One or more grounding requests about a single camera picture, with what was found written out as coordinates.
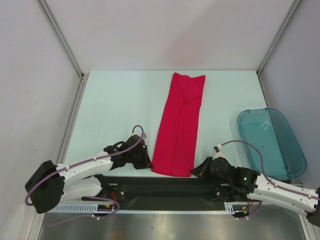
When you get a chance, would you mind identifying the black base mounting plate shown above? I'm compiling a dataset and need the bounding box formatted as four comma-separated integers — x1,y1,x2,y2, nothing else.
98,176,226,205

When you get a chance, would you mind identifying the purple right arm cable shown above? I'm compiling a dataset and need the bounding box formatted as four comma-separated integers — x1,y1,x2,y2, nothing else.
212,140,320,222

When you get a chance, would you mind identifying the white cable duct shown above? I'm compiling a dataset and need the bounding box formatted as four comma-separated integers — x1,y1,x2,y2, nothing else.
49,200,249,214

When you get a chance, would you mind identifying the left aluminium corner post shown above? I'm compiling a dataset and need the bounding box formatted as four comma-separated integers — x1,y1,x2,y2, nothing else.
36,0,84,79

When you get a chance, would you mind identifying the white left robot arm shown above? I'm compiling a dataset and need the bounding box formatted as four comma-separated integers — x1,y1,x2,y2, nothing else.
24,134,153,214

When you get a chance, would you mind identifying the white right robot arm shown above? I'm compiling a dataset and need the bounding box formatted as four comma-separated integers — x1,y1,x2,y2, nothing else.
190,152,320,227

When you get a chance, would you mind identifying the red t shirt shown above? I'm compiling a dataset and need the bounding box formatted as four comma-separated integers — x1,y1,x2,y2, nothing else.
152,72,206,177

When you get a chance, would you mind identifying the teal plastic basin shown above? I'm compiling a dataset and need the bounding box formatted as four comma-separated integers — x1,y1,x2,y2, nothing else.
237,108,307,181

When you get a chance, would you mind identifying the right aluminium corner post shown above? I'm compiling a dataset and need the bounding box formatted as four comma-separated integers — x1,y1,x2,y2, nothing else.
256,0,304,78

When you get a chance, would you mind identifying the aluminium corner post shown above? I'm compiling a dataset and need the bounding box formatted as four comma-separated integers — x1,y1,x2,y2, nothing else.
36,0,84,79
256,0,304,78

